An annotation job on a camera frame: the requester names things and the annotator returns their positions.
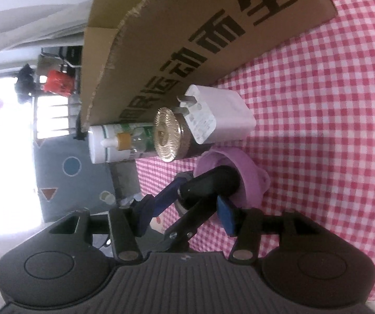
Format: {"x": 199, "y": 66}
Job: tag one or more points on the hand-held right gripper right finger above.
{"x": 227, "y": 217}

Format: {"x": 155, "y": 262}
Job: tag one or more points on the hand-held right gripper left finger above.
{"x": 156, "y": 204}

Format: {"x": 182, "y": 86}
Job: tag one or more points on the black cylinder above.
{"x": 213, "y": 181}

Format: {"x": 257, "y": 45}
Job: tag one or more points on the pink round container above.
{"x": 249, "y": 176}

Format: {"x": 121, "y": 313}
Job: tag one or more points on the brown jar with gold lid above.
{"x": 164, "y": 134}

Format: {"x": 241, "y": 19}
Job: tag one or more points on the small clear dropper bottle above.
{"x": 123, "y": 141}

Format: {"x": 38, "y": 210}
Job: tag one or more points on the white bottle with green label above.
{"x": 97, "y": 142}

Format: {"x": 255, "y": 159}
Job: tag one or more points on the white charger plug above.
{"x": 226, "y": 111}

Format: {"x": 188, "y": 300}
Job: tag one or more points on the printed cardboard box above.
{"x": 181, "y": 23}

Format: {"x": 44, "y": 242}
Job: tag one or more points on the blue-grey patterned rug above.
{"x": 76, "y": 183}

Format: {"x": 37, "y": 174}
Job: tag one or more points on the pink checkered tablecloth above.
{"x": 321, "y": 137}

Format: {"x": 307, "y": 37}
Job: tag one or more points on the red bag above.
{"x": 58, "y": 83}

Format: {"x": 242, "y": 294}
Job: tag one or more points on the black bundle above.
{"x": 23, "y": 81}

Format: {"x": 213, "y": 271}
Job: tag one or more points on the white curtain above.
{"x": 10, "y": 29}

